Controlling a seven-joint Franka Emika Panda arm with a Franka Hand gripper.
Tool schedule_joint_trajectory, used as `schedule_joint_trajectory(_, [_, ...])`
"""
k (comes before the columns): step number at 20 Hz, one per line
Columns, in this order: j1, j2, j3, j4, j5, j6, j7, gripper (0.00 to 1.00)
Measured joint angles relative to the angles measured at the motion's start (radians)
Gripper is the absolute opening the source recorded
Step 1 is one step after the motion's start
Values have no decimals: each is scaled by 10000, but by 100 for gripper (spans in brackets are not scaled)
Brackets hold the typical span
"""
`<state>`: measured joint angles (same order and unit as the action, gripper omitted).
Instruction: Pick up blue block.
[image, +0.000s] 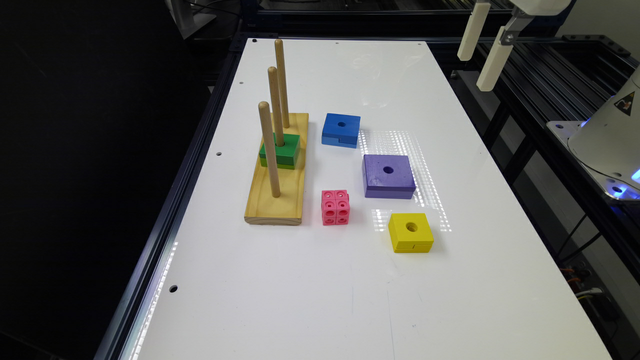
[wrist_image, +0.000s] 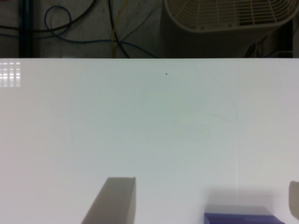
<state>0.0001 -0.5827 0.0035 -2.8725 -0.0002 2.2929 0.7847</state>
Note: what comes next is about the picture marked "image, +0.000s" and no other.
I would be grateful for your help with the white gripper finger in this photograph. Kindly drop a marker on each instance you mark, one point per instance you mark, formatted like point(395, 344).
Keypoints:
point(473, 30)
point(500, 52)

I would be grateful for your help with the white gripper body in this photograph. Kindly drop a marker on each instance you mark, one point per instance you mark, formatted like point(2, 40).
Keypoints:
point(541, 7)

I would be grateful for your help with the blue block with hole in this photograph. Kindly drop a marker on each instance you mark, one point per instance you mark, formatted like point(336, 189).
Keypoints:
point(341, 130)

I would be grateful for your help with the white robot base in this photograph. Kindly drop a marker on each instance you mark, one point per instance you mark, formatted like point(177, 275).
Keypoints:
point(607, 144)

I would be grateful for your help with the purple block with hole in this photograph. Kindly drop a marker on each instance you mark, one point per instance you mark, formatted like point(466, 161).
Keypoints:
point(388, 176)

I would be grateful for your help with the yellow block with hole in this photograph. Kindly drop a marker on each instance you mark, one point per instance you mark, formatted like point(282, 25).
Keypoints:
point(410, 233)

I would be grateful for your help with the dark green block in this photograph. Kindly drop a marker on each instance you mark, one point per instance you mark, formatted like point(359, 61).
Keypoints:
point(291, 146)

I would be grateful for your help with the light green block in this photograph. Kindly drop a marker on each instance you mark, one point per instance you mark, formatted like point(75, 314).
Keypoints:
point(286, 162)

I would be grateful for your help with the rear wooden peg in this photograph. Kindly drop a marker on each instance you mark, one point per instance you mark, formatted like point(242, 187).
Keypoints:
point(280, 61)

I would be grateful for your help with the wooden peg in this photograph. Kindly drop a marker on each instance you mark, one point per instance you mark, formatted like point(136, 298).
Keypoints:
point(280, 61)
point(276, 104)
point(270, 152)

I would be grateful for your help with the middle wooden peg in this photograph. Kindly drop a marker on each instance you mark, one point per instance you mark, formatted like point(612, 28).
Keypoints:
point(276, 104)

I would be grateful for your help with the pink linking cube cluster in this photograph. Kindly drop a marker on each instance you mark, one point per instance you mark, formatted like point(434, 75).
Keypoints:
point(335, 207)

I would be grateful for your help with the front wooden peg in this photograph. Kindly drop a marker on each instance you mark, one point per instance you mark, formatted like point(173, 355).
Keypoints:
point(270, 152)

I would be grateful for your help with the wooden peg base board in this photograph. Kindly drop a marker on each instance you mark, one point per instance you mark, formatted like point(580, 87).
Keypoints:
point(264, 209)

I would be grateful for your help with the black aluminium frame rack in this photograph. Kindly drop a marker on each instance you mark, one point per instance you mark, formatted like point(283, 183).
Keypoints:
point(545, 80)

